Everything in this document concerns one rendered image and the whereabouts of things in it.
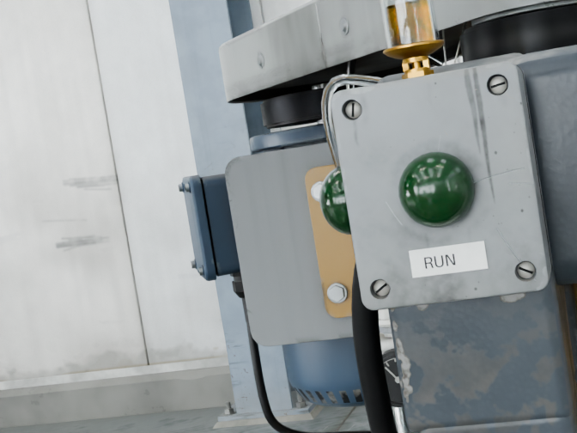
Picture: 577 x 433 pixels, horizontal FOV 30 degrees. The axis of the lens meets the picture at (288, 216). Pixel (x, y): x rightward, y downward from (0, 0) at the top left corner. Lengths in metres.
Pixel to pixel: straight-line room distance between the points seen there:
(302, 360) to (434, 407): 0.47
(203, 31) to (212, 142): 0.56
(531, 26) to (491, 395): 0.20
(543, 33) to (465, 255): 0.19
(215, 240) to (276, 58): 0.17
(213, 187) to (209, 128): 4.58
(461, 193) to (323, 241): 0.47
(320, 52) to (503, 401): 0.37
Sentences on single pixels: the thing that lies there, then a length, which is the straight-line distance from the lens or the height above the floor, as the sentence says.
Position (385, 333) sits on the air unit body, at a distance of 0.71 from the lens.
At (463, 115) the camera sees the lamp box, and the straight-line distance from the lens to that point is 0.43.
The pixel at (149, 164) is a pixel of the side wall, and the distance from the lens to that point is 6.12.
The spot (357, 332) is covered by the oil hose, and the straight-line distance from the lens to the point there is 0.51.
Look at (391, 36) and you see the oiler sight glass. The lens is 0.51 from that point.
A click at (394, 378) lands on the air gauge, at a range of 0.70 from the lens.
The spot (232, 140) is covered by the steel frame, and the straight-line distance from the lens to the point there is 5.46.
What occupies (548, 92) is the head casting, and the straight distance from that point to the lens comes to 0.48.
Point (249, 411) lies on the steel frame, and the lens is 5.65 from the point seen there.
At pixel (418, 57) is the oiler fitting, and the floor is 1.34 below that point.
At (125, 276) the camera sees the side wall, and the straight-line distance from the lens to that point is 6.24.
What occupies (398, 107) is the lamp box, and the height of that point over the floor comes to 1.32.
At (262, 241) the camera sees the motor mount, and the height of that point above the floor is 1.24.
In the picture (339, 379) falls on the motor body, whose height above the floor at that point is 1.11.
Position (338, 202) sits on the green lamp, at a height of 1.29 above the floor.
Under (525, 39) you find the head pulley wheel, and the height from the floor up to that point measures 1.35.
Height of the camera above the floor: 1.31
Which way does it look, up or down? 3 degrees down
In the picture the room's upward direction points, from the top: 9 degrees counter-clockwise
